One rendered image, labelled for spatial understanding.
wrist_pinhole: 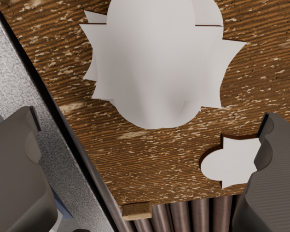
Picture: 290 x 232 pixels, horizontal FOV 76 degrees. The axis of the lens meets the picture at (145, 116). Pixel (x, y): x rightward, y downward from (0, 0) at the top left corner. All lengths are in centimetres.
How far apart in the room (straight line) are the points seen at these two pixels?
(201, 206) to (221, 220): 8
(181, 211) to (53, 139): 32
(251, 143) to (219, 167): 6
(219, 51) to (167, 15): 6
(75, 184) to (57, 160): 7
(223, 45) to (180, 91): 6
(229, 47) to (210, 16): 3
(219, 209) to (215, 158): 20
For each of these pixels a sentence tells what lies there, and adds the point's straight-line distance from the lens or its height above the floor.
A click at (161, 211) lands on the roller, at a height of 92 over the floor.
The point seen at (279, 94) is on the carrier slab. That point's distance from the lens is 30.
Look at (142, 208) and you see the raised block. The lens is 41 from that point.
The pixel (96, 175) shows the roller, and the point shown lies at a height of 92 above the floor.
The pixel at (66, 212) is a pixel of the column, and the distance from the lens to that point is 64.
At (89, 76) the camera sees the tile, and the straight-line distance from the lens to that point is 23.
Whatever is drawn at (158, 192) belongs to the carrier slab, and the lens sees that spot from 39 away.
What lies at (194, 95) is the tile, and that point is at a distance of 20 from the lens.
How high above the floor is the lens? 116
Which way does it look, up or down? 57 degrees down
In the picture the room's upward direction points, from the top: 176 degrees counter-clockwise
